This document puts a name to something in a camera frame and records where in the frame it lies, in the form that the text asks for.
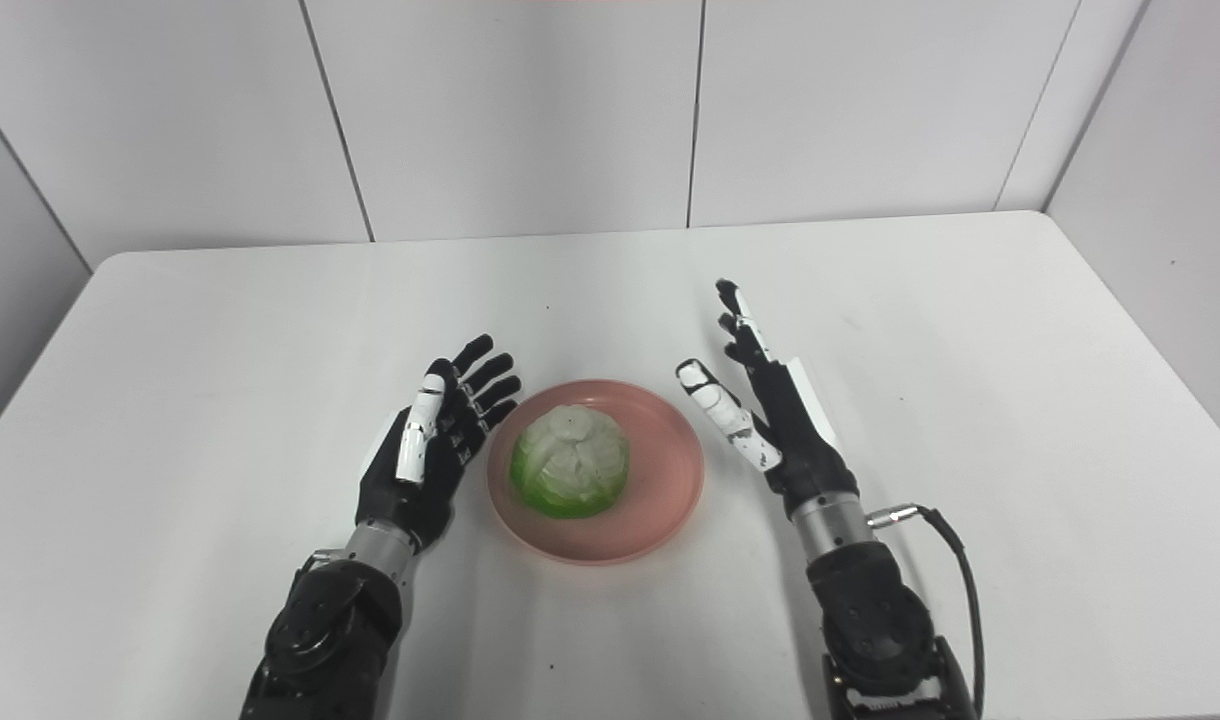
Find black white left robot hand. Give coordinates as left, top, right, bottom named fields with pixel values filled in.
left=355, top=334, right=523, bottom=554

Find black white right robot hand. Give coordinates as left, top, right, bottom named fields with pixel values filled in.
left=675, top=279, right=861, bottom=521

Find pink round plate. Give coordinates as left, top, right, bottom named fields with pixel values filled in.
left=486, top=379, right=706, bottom=567

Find green white cabbage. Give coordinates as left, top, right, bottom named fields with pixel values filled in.
left=509, top=403, right=631, bottom=520

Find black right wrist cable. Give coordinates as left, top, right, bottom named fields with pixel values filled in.
left=867, top=504, right=987, bottom=716

